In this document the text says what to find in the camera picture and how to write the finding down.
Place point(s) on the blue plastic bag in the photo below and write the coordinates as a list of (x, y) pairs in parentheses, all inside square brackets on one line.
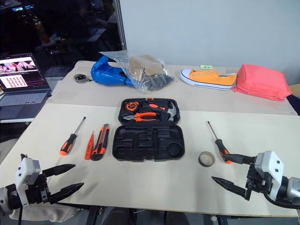
[(105, 75)]

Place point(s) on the orange voltage tester pen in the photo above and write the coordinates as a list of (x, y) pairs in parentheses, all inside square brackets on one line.
[(89, 148)]

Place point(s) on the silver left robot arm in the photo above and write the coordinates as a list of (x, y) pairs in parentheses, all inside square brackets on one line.
[(4, 199)]

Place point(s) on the brown cardboard box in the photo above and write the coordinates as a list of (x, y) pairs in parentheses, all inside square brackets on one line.
[(295, 90)]

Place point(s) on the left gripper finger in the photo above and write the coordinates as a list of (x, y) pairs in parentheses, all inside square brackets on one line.
[(66, 192), (58, 170)]

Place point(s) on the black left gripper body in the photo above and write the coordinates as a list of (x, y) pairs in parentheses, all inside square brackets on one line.
[(37, 189)]

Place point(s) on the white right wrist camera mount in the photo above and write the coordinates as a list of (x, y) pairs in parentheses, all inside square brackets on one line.
[(272, 164)]

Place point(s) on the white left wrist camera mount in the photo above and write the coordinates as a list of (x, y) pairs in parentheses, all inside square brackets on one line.
[(27, 167)]

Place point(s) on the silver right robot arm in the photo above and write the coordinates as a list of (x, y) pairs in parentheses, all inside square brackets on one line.
[(293, 187)]

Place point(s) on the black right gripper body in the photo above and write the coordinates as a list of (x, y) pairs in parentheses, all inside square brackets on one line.
[(256, 181)]

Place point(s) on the black hard case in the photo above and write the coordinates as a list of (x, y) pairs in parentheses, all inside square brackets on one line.
[(147, 145)]

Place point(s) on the open grey laptop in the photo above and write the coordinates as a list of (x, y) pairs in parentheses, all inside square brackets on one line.
[(21, 96)]

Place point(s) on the clear plastic bag with contents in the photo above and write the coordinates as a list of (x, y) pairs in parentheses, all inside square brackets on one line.
[(145, 70)]

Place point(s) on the small round metal tin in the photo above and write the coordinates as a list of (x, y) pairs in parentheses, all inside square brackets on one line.
[(80, 78)]

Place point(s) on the orange black utility knife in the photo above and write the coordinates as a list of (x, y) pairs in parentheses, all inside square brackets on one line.
[(100, 145)]

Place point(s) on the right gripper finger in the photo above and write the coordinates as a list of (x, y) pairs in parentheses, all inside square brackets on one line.
[(241, 158), (232, 185)]

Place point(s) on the silver metal post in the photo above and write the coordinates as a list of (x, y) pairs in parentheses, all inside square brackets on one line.
[(122, 23)]

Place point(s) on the claw hammer with black grip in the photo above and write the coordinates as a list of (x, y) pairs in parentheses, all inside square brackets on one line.
[(164, 110)]

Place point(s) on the dark rounded shape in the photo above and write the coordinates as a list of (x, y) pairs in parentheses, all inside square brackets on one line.
[(119, 216)]

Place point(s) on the grey tape roll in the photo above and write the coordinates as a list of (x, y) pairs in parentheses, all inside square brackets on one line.
[(201, 161)]

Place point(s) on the beige cloth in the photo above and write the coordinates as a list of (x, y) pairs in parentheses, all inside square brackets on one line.
[(47, 214)]

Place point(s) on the pink fabric pouch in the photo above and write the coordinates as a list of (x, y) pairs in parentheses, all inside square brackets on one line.
[(260, 82)]

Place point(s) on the green sticky note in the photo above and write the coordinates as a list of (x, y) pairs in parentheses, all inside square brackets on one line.
[(206, 67)]

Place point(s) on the orange canvas sneaker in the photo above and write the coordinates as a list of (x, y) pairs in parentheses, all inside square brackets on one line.
[(206, 78)]

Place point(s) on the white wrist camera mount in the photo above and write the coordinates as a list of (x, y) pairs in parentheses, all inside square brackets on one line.
[(272, 164), (27, 167)]

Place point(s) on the orange black tape measure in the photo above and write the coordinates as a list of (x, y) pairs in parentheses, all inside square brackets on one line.
[(131, 106)]

